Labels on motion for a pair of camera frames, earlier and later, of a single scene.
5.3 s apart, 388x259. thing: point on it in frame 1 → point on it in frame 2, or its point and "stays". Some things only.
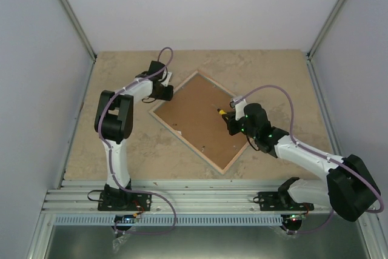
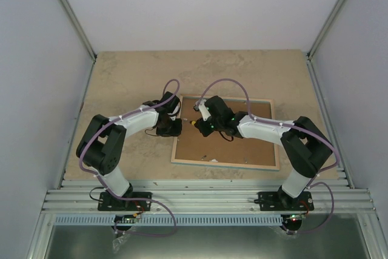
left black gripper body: (161, 94) → (170, 130)
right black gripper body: (233, 129) → (207, 131)
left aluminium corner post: (65, 4) stays
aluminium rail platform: (187, 196) stays
